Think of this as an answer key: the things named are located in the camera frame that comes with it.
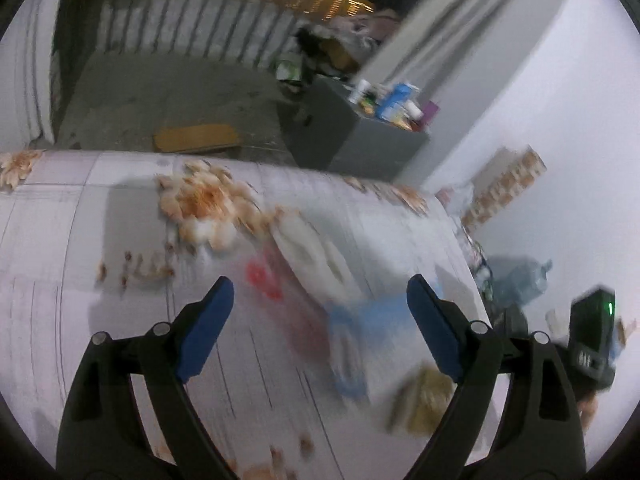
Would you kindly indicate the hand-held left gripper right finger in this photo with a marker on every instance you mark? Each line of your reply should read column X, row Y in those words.
column 435, row 330

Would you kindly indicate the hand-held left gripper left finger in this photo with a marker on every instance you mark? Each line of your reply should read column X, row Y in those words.
column 205, row 330

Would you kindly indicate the blue and white packet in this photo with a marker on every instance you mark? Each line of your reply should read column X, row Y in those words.
column 370, row 330

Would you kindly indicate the yellow snack packet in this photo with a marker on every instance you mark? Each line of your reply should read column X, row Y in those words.
column 422, row 400

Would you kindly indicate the red snack wrapper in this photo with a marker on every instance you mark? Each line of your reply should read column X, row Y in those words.
column 262, row 280

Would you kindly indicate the empty blue water jug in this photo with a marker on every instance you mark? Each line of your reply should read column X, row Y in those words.
column 522, row 282

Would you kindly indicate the white plastic bag red print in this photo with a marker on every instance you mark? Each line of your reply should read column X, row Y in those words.
column 455, row 199

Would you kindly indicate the white plastic packaging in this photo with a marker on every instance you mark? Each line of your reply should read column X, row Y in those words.
column 315, row 255

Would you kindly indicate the floral checked tablecloth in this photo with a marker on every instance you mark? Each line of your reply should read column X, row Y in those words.
column 100, row 240

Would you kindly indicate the patterned cardboard box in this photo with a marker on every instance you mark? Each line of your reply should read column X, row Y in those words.
column 505, row 187

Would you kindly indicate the flat cardboard sheet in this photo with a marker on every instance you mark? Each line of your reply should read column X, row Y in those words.
column 197, row 139

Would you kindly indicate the grey cabinet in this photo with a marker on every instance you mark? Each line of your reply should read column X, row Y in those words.
column 370, row 150

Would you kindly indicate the purple box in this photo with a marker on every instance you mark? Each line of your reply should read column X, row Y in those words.
column 429, row 115

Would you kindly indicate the small white bottle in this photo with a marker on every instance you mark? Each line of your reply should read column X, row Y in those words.
column 360, row 92

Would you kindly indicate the brown cardboard box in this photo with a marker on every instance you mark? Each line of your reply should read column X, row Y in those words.
column 340, row 57

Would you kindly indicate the black cloth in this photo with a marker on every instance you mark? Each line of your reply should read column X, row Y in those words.
column 309, row 44

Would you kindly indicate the grey curtain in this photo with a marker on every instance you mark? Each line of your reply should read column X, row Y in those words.
column 440, row 25

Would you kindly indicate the metal balcony railing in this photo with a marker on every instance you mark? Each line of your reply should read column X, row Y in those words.
column 200, row 25

